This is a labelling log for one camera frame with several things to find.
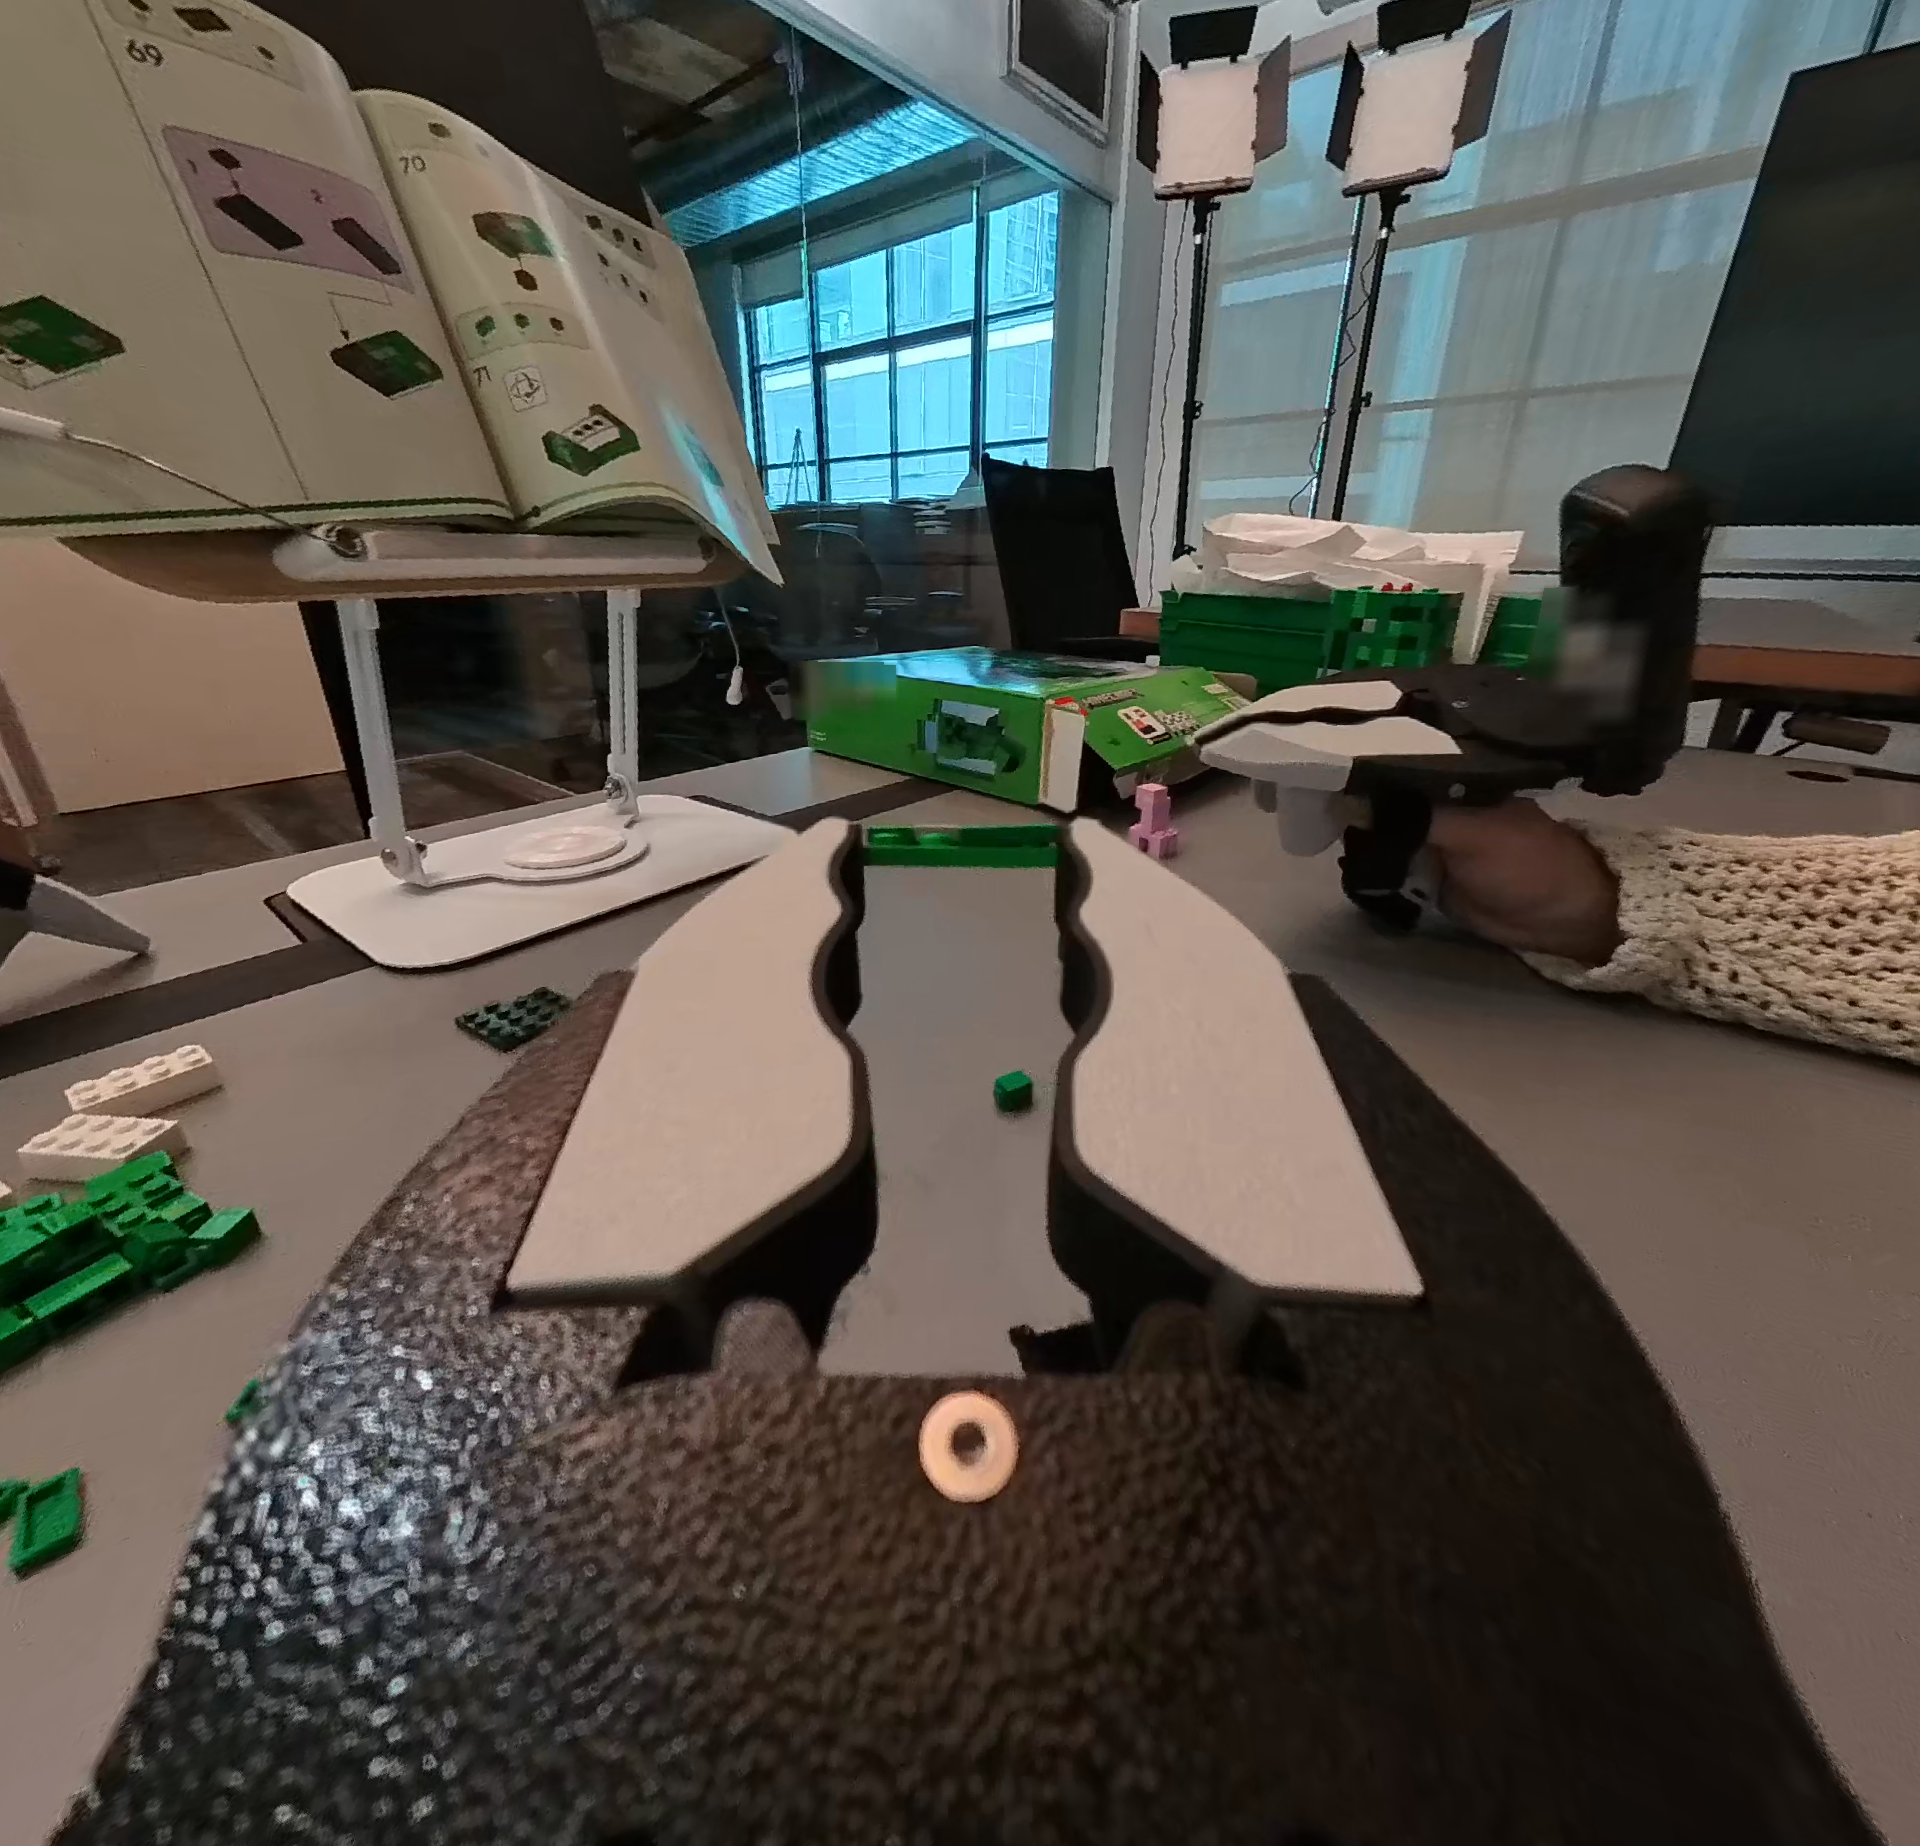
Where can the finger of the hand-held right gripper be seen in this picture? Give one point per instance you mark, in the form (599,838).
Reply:
(1321,699)
(1321,751)

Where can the green blocky lego model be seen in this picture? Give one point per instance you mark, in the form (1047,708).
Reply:
(1388,630)

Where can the pink lego figure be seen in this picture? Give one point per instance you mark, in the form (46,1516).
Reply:
(1156,814)

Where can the heap of white paper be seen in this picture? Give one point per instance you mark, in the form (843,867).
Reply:
(1351,550)

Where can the green cardboard lego box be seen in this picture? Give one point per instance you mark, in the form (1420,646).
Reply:
(872,707)

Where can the white lego brick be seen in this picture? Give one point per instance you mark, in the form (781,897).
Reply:
(97,1149)
(142,1081)

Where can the dark green lego plate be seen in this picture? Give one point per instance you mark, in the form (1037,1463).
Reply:
(517,1022)

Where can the studio light on stand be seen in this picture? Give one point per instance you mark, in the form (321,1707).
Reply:
(1207,106)
(1411,91)

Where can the wooden table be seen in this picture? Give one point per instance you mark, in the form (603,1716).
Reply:
(1816,676)

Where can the small green lego brick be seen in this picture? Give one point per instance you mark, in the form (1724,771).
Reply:
(1015,1091)

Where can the white book stand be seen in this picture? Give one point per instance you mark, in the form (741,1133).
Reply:
(451,901)

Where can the open lego instruction booklet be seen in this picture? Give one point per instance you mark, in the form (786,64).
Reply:
(227,301)

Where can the grey wall vent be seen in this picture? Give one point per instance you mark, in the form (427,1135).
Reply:
(1066,30)

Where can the black office chair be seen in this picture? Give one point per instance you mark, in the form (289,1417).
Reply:
(1051,555)

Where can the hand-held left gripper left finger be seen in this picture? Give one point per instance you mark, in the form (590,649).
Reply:
(698,1097)

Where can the pile of green lego pieces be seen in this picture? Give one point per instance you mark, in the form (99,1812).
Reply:
(106,1246)

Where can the green plastic crate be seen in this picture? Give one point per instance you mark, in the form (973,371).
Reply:
(1238,640)

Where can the person's right hand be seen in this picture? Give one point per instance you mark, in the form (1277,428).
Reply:
(1523,886)

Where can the large black monitor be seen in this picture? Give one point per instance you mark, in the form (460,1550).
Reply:
(1832,301)

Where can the green lego base build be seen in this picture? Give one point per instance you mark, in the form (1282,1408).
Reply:
(962,843)

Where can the grey black wedge-shaped stand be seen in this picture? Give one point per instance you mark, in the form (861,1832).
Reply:
(76,910)

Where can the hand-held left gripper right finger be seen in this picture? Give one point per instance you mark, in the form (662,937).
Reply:
(1232,1111)

